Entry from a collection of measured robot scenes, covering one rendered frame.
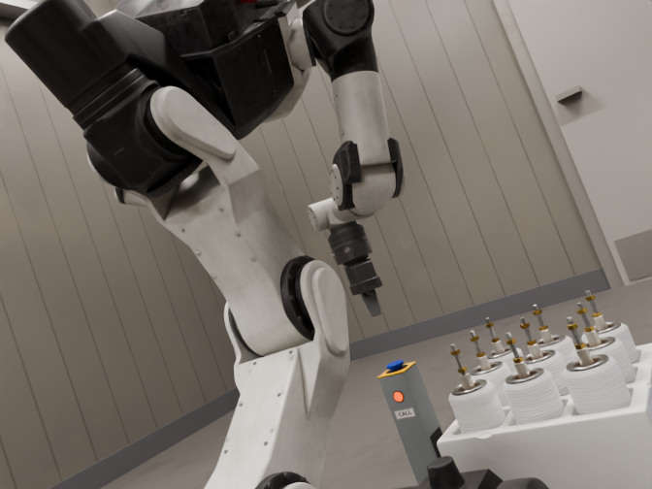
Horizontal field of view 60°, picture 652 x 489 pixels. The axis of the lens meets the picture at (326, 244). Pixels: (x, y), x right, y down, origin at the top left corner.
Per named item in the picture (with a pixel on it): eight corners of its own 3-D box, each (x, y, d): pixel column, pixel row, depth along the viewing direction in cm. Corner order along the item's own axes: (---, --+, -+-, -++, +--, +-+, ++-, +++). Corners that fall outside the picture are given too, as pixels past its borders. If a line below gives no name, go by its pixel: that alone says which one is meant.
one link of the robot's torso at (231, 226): (339, 355, 87) (137, 105, 70) (257, 378, 96) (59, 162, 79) (360, 292, 99) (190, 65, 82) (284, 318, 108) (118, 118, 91)
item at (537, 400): (587, 451, 109) (552, 363, 111) (584, 473, 101) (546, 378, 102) (537, 459, 114) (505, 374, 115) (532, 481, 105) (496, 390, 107)
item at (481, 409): (481, 489, 110) (447, 402, 111) (476, 471, 119) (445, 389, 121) (529, 474, 108) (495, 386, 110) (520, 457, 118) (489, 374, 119)
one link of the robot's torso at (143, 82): (118, 92, 71) (162, 59, 80) (60, 138, 78) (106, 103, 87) (186, 172, 76) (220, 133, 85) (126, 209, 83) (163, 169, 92)
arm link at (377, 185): (372, 219, 122) (403, 210, 103) (326, 225, 120) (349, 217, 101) (364, 171, 122) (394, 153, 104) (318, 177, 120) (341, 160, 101)
